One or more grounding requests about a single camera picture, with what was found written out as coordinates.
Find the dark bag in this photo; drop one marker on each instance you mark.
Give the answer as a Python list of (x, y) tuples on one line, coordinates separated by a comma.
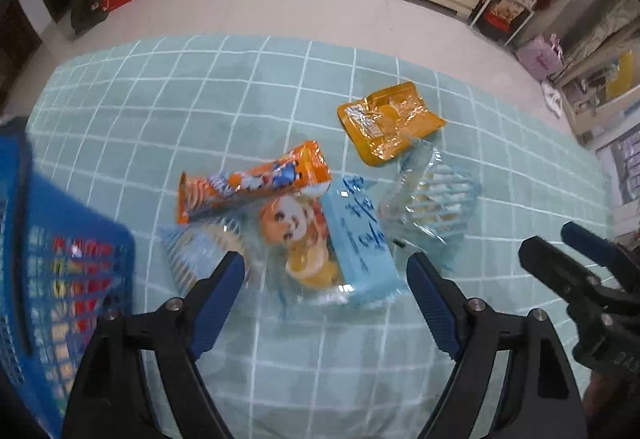
[(85, 4)]

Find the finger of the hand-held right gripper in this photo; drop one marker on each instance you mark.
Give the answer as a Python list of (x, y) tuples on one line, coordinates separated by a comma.
[(590, 241), (550, 266)]

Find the green checkered tablecloth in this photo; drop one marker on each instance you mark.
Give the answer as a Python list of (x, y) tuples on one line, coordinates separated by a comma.
[(150, 119)]

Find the blue plastic basket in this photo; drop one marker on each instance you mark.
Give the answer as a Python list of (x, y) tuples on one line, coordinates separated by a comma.
[(55, 201)]

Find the red gift box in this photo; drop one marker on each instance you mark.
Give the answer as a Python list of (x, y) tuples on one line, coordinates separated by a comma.
[(507, 6)]

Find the patterned beige curtain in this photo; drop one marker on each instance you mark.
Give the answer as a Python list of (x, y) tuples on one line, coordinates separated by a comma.
[(600, 39)]

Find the pink bag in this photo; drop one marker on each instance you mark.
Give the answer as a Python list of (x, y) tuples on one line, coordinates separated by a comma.
[(540, 59)]

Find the orange tray snack packet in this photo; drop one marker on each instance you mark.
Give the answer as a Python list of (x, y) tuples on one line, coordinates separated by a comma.
[(385, 119)]

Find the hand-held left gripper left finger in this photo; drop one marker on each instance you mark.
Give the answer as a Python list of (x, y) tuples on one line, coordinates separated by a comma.
[(220, 304)]

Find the white slipper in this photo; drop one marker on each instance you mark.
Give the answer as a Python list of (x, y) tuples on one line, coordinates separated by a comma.
[(550, 91), (556, 108)]

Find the doll print snack packet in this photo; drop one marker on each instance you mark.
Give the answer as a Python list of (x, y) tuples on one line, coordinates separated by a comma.
[(295, 229)]

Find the light blue snack packet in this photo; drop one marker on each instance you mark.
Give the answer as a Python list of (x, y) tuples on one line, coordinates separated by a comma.
[(360, 239)]

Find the large red snack packet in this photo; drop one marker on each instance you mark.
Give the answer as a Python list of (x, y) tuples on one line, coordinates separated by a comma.
[(87, 309)]

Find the long orange snack packet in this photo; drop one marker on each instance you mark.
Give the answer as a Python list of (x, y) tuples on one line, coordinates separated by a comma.
[(250, 184)]

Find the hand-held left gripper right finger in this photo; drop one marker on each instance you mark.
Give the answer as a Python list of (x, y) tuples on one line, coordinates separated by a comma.
[(435, 304)]

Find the person's right forearm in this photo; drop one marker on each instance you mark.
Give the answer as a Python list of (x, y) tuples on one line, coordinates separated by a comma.
[(610, 409)]

